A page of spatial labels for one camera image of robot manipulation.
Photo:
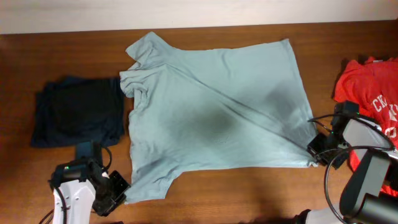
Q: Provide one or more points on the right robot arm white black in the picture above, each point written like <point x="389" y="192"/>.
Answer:
<point x="362" y="200"/>

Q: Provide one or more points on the red t-shirt white print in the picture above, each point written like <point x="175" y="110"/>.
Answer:
<point x="373" y="86"/>

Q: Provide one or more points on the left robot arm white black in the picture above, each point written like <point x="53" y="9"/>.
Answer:
<point x="85" y="185"/>

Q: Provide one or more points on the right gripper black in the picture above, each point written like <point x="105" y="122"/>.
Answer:
<point x="314" y="148"/>

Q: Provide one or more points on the light blue grey t-shirt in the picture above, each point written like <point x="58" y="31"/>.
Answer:
<point x="212" y="109"/>

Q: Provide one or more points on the folded dark navy garment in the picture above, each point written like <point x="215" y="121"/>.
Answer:
<point x="75" y="110"/>

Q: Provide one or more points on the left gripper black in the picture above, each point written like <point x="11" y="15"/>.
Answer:
<point x="102" y="210"/>

